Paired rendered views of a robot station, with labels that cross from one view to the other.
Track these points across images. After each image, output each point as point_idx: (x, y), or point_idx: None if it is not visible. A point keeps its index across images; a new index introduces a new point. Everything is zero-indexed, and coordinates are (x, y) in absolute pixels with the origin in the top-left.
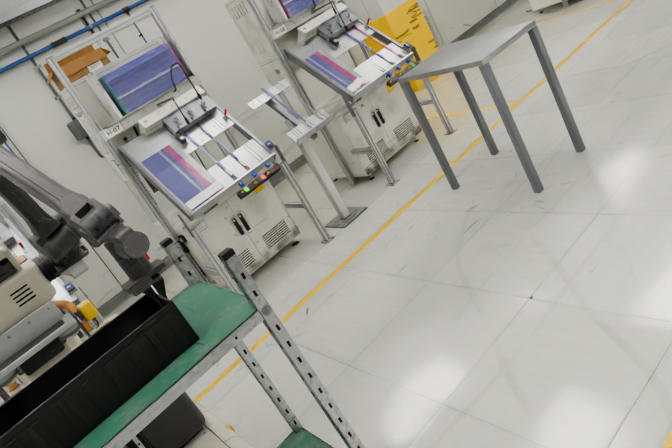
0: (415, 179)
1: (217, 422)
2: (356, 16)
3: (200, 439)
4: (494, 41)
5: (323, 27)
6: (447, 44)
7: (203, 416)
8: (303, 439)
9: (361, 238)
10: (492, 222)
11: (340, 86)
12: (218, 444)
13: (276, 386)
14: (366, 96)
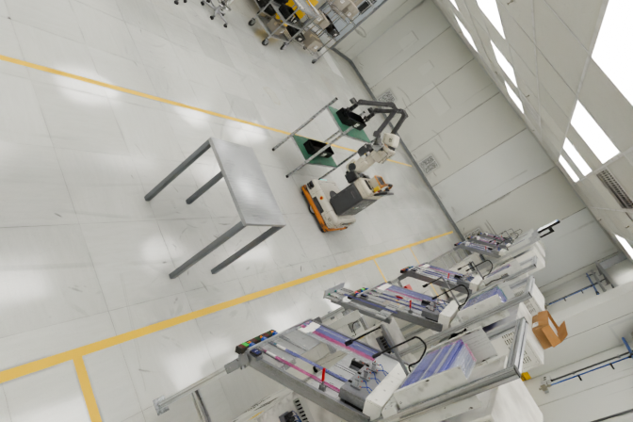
0: (227, 335)
1: (326, 201)
2: (345, 388)
3: (329, 199)
4: (235, 154)
5: (382, 374)
6: (245, 220)
7: (331, 198)
8: (305, 157)
9: (273, 300)
10: (217, 213)
11: (327, 326)
12: (323, 190)
13: (308, 236)
14: (289, 393)
